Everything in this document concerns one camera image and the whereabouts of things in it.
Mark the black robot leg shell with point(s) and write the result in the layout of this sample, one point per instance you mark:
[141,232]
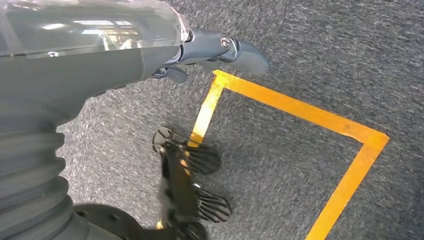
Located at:
[109,222]

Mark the yellow floor tape square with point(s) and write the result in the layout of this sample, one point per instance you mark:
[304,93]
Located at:
[298,111]

